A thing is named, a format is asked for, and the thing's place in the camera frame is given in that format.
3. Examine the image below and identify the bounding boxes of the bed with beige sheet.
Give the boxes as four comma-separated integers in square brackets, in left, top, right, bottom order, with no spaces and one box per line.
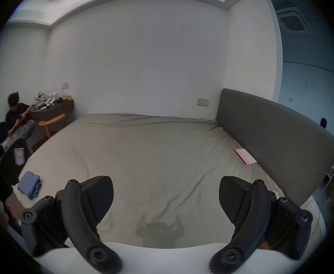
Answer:
[6,113,327,249]

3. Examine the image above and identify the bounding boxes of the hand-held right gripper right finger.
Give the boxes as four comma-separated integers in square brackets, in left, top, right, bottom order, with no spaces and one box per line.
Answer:
[209,176,313,273]

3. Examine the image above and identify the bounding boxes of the black office chair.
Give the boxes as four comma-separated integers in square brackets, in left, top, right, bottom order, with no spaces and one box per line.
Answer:
[0,122,33,186]

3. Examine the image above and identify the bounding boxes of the dark wooden desk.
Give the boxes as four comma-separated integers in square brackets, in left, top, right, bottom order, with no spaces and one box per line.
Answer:
[29,92,75,152]

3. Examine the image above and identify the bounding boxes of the wooden chair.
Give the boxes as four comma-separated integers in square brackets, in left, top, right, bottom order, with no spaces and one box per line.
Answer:
[38,113,67,138]

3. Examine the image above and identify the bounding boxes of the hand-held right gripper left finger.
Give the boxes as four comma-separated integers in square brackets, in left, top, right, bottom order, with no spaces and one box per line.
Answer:
[21,175,123,274]

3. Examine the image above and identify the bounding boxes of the folded blue garment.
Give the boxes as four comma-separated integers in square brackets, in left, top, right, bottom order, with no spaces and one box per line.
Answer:
[17,171,42,200]

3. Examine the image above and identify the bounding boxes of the grey padded headboard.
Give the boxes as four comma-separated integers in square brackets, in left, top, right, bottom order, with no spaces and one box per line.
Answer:
[216,88,334,208]

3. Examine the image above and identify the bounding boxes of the pink and white card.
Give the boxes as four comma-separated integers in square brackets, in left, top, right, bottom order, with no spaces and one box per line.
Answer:
[234,149,257,165]

